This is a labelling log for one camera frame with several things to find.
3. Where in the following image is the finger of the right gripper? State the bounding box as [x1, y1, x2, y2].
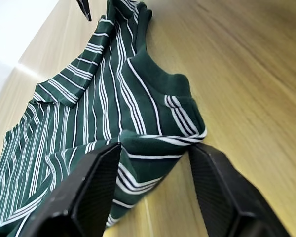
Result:
[76, 0, 93, 22]

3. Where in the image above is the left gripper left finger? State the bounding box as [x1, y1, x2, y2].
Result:
[17, 142, 122, 237]

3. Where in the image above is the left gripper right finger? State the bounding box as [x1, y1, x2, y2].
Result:
[188, 143, 291, 237]

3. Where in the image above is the green striped T-shirt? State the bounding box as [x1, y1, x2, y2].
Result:
[0, 0, 209, 237]

